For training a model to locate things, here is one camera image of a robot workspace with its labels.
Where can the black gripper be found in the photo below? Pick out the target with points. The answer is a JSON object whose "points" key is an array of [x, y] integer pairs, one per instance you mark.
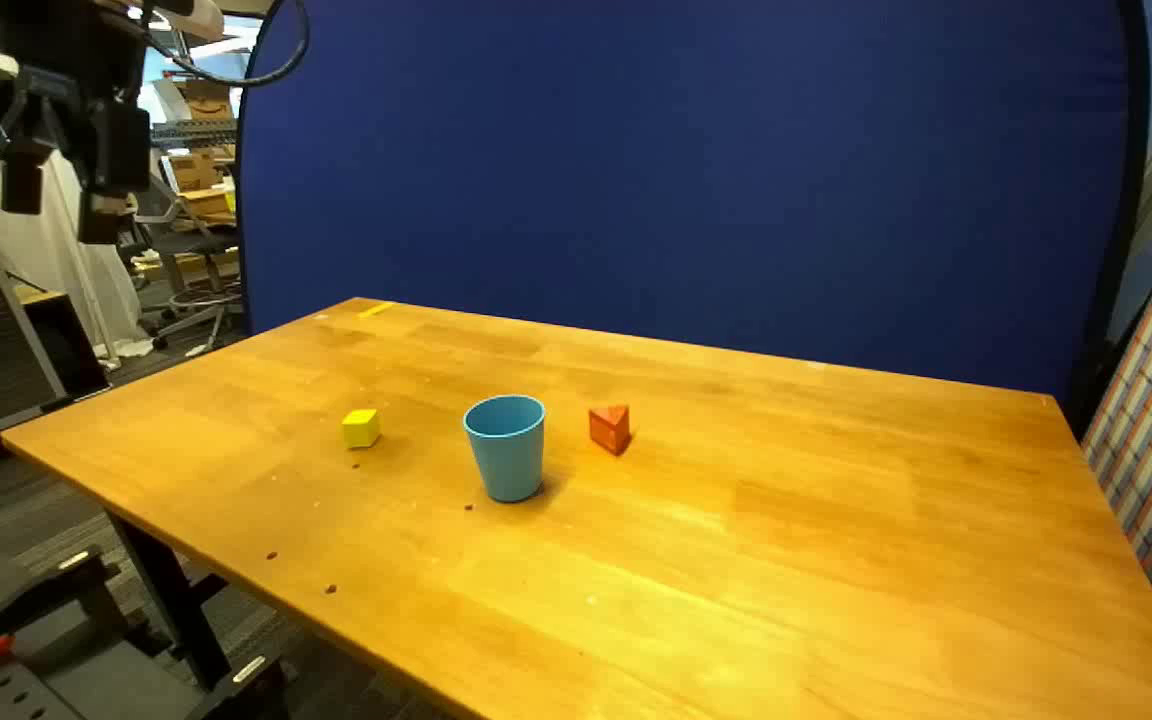
{"points": [[71, 53]]}

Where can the yellow cube block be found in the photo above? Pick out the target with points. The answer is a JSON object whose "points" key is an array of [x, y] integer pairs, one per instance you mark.
{"points": [[361, 431]]}

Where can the blue plastic cup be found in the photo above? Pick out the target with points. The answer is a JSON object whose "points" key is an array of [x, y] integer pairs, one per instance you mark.
{"points": [[507, 447]]}

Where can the orange triangular block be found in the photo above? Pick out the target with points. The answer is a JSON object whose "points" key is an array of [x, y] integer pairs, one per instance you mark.
{"points": [[609, 431]]}

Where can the white curtain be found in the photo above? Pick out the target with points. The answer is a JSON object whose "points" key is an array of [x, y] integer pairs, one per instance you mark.
{"points": [[58, 254]]}

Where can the metal storage shelf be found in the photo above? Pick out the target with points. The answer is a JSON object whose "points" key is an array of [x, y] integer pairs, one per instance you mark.
{"points": [[198, 202]]}

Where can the black table leg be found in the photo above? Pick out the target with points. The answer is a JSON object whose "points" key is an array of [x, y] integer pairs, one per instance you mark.
{"points": [[177, 603]]}

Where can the black stand base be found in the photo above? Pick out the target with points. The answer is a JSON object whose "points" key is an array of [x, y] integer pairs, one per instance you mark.
{"points": [[58, 652]]}

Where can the blue fabric backdrop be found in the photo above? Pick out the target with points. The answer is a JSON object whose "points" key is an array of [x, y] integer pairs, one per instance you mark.
{"points": [[681, 172]]}

